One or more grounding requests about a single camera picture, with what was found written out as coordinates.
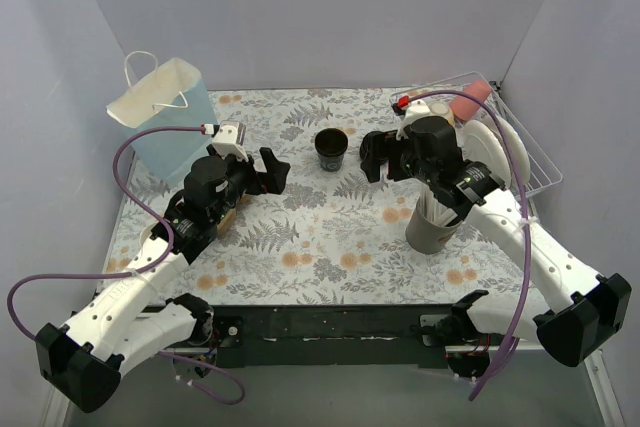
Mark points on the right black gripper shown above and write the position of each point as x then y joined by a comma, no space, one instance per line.
393,162

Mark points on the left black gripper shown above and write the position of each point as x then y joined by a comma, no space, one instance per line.
256,176

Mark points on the stack of black lids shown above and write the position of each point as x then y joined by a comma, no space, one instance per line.
373,146

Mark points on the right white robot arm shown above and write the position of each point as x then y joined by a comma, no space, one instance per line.
585,308

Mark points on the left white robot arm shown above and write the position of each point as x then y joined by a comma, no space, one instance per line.
87,356

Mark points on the back black coffee cup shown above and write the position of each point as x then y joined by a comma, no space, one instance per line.
331,145

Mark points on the brown cardboard cup sleeves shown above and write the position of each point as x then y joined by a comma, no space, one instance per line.
230,218

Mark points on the yellow patterned bowl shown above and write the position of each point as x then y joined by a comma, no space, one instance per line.
443,110

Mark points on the floral tablecloth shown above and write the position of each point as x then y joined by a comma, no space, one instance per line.
332,237

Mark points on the grey cup with straws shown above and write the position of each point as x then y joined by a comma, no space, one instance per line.
431,225

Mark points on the front white plate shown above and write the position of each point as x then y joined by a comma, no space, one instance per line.
480,144

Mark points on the white plate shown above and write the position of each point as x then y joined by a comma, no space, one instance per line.
480,144
518,149

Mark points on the light blue paper bag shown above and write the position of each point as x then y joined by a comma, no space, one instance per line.
171,94

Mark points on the white paper cup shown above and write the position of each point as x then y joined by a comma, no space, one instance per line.
145,234

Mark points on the back white plate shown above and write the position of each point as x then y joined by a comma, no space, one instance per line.
518,149

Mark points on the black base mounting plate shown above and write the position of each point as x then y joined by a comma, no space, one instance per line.
345,335

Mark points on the white wire dish rack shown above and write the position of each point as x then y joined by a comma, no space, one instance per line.
544,173

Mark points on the aluminium frame rail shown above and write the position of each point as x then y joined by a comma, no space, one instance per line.
603,390

